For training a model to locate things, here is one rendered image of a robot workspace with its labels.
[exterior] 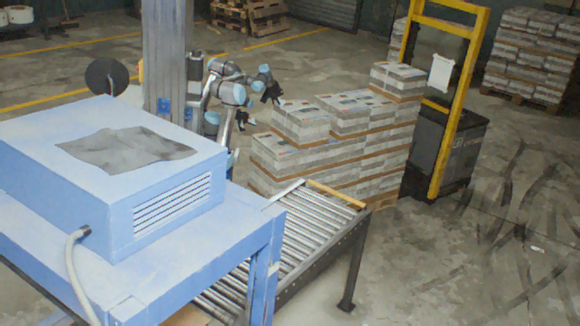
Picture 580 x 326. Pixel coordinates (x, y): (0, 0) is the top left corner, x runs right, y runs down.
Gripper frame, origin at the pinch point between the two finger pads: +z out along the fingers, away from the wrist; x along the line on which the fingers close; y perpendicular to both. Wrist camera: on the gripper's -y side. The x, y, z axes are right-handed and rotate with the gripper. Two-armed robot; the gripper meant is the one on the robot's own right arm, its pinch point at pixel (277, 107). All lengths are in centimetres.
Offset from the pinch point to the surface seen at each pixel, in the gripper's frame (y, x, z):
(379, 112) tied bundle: 71, -19, 53
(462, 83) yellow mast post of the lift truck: 146, -36, 71
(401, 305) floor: -21, -117, 117
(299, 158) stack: -8.3, -19.2, 35.0
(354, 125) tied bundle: 45, -19, 46
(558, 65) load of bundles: 447, 63, 305
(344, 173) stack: 23, -19, 82
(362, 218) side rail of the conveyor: -19, -102, 25
